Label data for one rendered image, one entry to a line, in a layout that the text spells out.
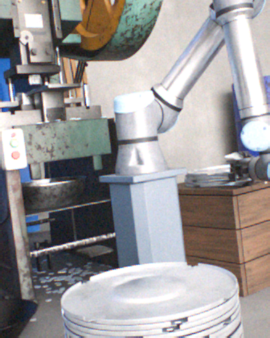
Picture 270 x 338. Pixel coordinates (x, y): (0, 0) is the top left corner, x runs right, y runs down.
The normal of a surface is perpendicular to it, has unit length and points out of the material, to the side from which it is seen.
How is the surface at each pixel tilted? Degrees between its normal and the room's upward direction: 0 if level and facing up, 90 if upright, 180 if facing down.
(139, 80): 90
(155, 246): 90
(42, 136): 90
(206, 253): 90
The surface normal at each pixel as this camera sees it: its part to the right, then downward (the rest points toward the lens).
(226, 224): -0.77, 0.12
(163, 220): 0.57, -0.03
